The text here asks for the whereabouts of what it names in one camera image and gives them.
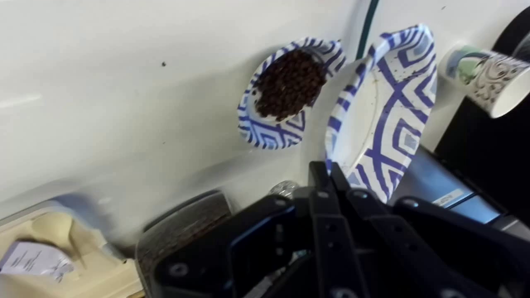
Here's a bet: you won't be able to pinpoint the patterned paper cup on counter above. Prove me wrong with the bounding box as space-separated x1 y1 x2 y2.
439 43 530 119

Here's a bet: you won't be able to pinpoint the roasted coffee beans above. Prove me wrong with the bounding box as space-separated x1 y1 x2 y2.
255 50 326 121

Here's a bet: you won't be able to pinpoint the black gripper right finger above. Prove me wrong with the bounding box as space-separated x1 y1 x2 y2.
310 162 530 298

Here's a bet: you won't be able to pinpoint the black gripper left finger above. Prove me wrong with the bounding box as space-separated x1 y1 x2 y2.
151 187 333 298

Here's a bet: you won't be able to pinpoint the Keurig coffee machine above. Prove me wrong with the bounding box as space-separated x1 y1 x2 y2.
436 7 530 223

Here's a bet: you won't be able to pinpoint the beige foam takeout container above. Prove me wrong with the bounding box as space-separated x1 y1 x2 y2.
0 202 144 298

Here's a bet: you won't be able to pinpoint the blue patterned paper bowl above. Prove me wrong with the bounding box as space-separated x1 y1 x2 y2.
325 25 437 202

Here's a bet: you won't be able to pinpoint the black coffee bean container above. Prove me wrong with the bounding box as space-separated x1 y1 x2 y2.
134 190 232 298

